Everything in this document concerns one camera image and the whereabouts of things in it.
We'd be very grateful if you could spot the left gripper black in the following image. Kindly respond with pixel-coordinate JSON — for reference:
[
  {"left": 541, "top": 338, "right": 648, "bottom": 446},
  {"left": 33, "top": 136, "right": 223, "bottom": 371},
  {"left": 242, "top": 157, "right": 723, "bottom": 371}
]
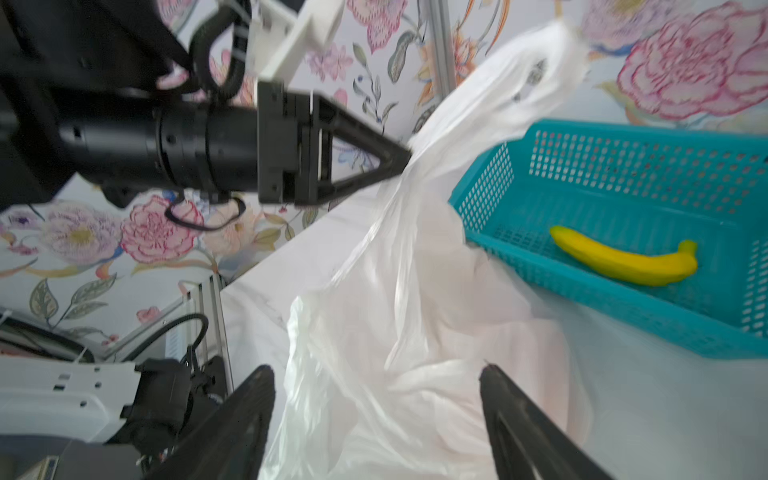
[{"left": 256, "top": 81, "right": 412, "bottom": 206}]

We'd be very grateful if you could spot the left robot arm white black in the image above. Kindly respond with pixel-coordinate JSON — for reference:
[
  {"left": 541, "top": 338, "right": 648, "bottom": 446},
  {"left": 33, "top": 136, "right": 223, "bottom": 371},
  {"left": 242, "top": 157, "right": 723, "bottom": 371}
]
[{"left": 1, "top": 1, "right": 411, "bottom": 208}]

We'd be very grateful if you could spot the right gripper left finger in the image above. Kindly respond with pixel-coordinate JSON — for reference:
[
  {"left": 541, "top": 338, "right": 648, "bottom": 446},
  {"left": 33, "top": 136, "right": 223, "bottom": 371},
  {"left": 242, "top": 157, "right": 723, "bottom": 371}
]
[{"left": 147, "top": 365, "right": 276, "bottom": 480}]

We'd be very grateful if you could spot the yellow banana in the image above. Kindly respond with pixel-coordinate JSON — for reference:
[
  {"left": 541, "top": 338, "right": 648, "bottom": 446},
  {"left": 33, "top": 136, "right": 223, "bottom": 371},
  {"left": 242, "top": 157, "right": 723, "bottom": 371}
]
[{"left": 549, "top": 226, "right": 698, "bottom": 287}]

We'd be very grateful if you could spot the teal plastic basket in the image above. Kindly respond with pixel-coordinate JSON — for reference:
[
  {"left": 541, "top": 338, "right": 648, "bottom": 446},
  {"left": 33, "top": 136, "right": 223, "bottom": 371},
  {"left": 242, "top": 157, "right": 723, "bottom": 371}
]
[{"left": 450, "top": 120, "right": 767, "bottom": 359}]

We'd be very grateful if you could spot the aluminium rail base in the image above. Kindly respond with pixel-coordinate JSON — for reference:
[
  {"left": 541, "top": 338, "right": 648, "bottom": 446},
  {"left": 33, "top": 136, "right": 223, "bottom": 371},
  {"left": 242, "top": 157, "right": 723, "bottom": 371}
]
[{"left": 101, "top": 273, "right": 233, "bottom": 396}]

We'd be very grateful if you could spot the left aluminium corner post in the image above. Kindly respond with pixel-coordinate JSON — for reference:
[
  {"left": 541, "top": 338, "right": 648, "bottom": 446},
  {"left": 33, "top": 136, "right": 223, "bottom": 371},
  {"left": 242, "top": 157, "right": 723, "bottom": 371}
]
[{"left": 419, "top": 0, "right": 457, "bottom": 102}]

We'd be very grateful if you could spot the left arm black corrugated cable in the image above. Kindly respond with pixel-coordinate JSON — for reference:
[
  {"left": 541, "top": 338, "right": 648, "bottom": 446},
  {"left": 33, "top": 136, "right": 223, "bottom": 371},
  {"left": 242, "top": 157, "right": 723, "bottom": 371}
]
[{"left": 188, "top": 2, "right": 250, "bottom": 103}]

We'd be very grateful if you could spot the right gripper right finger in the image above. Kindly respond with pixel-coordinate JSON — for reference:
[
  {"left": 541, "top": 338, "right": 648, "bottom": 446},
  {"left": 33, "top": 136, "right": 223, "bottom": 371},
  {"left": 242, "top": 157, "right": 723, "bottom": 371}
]
[{"left": 479, "top": 364, "right": 611, "bottom": 480}]

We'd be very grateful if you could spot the white translucent plastic bag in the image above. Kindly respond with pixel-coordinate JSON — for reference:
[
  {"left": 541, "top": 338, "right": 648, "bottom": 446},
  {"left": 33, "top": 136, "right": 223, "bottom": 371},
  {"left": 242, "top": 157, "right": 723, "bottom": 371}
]
[{"left": 257, "top": 20, "right": 768, "bottom": 480}]

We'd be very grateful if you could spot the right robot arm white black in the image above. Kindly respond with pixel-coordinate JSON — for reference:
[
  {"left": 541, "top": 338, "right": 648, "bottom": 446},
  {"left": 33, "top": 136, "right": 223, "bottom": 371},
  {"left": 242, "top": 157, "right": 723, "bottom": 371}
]
[{"left": 1, "top": 355, "right": 609, "bottom": 479}]

